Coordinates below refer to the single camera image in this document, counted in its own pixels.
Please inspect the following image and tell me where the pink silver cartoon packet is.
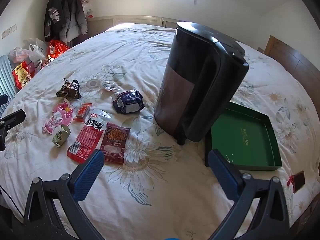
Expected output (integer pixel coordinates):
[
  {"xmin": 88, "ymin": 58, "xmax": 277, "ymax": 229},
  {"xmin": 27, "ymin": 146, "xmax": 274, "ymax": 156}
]
[{"xmin": 42, "ymin": 115, "xmax": 66, "ymax": 135}]

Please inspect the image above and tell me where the small green gold packet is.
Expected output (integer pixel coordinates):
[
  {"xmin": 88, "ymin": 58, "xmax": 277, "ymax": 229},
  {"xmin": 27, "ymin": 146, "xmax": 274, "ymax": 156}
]
[{"xmin": 52, "ymin": 125, "xmax": 71, "ymax": 147}]

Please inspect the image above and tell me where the pink bow cartoon packet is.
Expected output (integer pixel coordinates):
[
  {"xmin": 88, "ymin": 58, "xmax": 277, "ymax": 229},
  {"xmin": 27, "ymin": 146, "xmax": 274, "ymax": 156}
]
[{"xmin": 52, "ymin": 98, "xmax": 74, "ymax": 126}]

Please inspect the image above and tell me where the person's leg in dark trousers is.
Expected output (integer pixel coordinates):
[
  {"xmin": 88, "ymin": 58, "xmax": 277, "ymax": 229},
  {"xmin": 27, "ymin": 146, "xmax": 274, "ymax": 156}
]
[{"xmin": 153, "ymin": 21, "xmax": 249, "ymax": 145}]

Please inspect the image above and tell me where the grey puffer jacket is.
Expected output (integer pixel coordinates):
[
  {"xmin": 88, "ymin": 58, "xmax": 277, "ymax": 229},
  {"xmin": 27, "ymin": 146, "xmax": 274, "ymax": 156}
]
[{"xmin": 59, "ymin": 0, "xmax": 89, "ymax": 43}]

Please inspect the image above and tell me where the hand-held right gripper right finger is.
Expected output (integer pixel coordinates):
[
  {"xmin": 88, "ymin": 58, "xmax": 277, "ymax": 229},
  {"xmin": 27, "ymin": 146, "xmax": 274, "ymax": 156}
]
[{"xmin": 208, "ymin": 149, "xmax": 290, "ymax": 240}]

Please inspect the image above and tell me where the red yellow snack bag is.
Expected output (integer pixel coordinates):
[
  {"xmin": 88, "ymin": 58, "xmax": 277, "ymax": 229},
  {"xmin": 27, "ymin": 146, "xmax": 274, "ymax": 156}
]
[{"xmin": 12, "ymin": 61, "xmax": 35, "ymax": 91}]

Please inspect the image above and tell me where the dark red fries packet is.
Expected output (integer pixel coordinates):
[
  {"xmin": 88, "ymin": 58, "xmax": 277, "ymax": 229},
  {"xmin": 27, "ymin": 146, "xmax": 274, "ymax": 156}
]
[{"xmin": 99, "ymin": 122, "xmax": 131, "ymax": 165}]

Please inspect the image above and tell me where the pink plastic bag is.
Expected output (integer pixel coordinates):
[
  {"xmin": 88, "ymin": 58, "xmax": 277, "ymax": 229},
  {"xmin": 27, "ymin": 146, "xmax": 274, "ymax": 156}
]
[{"xmin": 8, "ymin": 47, "xmax": 30, "ymax": 63}]

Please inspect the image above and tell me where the dark blue snack packet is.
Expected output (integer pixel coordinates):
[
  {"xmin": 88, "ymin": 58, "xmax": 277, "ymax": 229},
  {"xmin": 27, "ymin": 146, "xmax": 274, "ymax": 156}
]
[{"xmin": 112, "ymin": 90, "xmax": 144, "ymax": 115}]

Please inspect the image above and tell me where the orange red plastic bag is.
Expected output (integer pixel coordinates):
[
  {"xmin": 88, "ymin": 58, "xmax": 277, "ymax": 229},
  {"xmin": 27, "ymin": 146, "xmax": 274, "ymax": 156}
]
[{"xmin": 47, "ymin": 39, "xmax": 71, "ymax": 58}]

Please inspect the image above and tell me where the dark rectangular object red tag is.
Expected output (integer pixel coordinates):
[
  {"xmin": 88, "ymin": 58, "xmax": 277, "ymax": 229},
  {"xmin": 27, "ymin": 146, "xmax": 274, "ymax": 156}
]
[{"xmin": 287, "ymin": 171, "xmax": 306, "ymax": 194}]

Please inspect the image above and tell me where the black camouflage print jacket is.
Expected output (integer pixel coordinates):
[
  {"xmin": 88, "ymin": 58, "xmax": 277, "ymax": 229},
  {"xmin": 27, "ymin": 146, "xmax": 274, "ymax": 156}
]
[{"xmin": 44, "ymin": 0, "xmax": 66, "ymax": 43}]

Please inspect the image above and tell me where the wooden headboard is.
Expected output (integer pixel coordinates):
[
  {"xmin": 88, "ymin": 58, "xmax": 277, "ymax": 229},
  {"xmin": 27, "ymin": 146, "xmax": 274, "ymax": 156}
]
[{"xmin": 257, "ymin": 35, "xmax": 320, "ymax": 98}]

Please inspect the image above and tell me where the large red snack packet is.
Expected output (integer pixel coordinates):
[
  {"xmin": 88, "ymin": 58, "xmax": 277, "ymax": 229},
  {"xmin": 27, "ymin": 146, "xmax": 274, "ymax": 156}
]
[{"xmin": 67, "ymin": 109, "xmax": 112, "ymax": 164}]

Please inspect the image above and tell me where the small red snack packet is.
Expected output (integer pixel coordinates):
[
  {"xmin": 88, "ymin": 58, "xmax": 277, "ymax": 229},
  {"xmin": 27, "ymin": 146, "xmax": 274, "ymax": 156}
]
[{"xmin": 73, "ymin": 103, "xmax": 92, "ymax": 122}]

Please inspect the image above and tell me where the green tray box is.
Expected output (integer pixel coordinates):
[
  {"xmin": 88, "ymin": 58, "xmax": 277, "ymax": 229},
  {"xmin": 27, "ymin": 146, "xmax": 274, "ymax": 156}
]
[{"xmin": 205, "ymin": 102, "xmax": 282, "ymax": 172}]

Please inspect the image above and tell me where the white plastic bag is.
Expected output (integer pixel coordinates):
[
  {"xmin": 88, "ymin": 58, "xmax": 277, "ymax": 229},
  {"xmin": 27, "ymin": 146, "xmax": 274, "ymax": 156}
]
[{"xmin": 24, "ymin": 38, "xmax": 48, "ymax": 63}]

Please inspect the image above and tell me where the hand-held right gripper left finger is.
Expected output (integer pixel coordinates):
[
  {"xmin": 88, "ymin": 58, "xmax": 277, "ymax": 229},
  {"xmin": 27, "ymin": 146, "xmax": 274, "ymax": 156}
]
[{"xmin": 23, "ymin": 150, "xmax": 105, "ymax": 240}]

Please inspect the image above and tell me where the crumpled silver wrapper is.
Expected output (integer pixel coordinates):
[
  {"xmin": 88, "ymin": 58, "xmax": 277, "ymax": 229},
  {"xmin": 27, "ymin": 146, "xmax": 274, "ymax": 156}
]
[{"xmin": 101, "ymin": 79, "xmax": 121, "ymax": 93}]

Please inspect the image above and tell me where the radiator cover panel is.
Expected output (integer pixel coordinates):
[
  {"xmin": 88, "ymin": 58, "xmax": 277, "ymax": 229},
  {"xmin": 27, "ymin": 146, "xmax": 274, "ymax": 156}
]
[{"xmin": 86, "ymin": 15, "xmax": 179, "ymax": 35}]

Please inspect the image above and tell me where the dark brown snack packet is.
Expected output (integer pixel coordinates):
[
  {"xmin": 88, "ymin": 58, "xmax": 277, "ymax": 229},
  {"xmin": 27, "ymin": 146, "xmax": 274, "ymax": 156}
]
[{"xmin": 56, "ymin": 78, "xmax": 82, "ymax": 100}]

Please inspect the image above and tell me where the light blue suitcase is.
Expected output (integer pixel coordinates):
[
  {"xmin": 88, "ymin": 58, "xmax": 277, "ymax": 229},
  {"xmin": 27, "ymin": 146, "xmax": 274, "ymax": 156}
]
[{"xmin": 0, "ymin": 54, "xmax": 18, "ymax": 114}]

